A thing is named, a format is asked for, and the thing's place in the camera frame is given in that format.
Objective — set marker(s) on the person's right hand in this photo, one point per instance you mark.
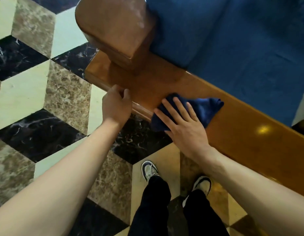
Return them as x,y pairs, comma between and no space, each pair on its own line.
188,135

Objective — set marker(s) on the person's left hand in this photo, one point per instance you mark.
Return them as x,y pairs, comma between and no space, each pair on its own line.
116,108

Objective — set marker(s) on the dark blue cleaning cloth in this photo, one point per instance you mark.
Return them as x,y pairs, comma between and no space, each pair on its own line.
208,110

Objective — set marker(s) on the person's left forearm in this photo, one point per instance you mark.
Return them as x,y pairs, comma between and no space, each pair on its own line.
56,194

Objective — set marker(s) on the person's right forearm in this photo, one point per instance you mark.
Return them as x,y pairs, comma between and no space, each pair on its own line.
260,194

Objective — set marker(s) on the person's right sneaker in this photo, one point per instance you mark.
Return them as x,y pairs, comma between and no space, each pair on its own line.
202,185

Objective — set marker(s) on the person's sneaker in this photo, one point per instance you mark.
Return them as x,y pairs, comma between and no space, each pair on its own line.
202,185
149,170

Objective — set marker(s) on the person's left sneaker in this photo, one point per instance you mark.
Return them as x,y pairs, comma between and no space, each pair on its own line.
149,170

